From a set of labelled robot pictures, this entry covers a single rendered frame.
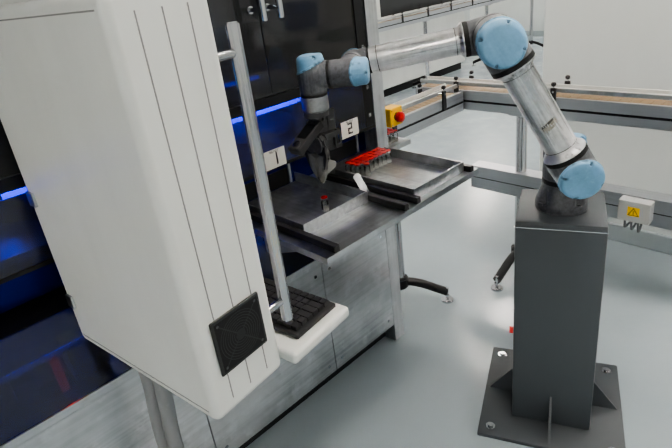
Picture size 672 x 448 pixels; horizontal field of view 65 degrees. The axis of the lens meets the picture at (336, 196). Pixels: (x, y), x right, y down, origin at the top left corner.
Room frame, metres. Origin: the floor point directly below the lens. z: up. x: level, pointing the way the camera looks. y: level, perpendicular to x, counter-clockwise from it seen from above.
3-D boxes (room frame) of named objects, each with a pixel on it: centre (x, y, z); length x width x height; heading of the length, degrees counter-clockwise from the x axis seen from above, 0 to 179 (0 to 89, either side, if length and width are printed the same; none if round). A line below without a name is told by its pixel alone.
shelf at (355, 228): (1.56, -0.06, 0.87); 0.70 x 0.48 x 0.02; 132
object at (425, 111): (2.28, -0.37, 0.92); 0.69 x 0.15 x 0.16; 132
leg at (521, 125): (2.32, -0.89, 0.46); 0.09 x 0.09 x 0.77; 42
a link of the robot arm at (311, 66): (1.44, 0.02, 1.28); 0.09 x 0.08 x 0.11; 79
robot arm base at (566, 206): (1.45, -0.68, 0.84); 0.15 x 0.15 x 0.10
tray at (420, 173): (1.64, -0.22, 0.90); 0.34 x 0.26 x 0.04; 41
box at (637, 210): (1.88, -1.20, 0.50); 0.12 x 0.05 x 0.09; 42
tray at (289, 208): (1.50, 0.11, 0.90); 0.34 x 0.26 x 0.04; 42
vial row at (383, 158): (1.73, -0.14, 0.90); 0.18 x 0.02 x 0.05; 131
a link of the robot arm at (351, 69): (1.44, -0.08, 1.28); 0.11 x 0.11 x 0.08; 79
